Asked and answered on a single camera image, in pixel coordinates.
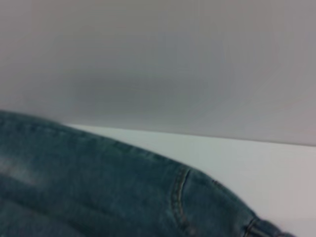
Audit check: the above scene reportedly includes blue denim shorts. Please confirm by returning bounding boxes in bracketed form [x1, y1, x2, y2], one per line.
[0, 110, 301, 237]

